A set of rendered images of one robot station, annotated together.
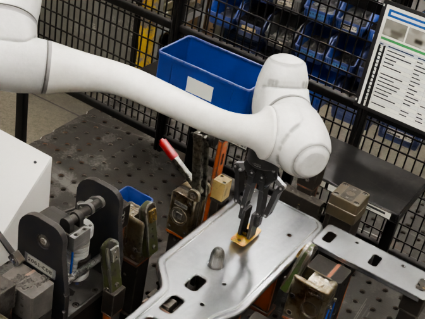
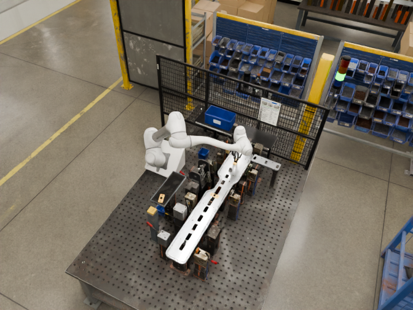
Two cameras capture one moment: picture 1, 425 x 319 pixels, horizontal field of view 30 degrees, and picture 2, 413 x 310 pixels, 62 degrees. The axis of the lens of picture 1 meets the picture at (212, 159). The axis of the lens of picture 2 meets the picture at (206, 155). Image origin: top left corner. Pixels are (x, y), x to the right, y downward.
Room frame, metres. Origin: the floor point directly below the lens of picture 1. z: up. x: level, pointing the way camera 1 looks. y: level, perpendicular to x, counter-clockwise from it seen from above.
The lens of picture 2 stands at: (-0.85, 0.25, 3.50)
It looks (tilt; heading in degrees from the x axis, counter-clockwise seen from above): 46 degrees down; 358
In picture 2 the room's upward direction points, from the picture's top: 3 degrees clockwise
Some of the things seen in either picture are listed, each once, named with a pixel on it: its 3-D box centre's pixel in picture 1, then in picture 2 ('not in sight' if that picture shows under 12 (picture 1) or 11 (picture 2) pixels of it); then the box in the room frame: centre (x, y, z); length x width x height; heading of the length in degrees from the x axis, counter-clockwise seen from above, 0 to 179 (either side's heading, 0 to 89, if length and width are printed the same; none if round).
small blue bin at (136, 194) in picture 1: (128, 212); (203, 154); (1.80, 0.21, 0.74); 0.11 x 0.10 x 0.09; 153
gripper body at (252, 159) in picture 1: (262, 164); not in sight; (1.45, -0.11, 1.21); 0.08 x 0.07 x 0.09; 63
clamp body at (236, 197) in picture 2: not in sight; (233, 206); (1.01, -0.08, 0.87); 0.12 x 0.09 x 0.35; 63
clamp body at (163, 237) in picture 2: not in sight; (165, 246); (0.59, 0.52, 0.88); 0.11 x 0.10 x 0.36; 63
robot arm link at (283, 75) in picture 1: (281, 94); (239, 135); (1.44, -0.11, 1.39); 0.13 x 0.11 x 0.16; 17
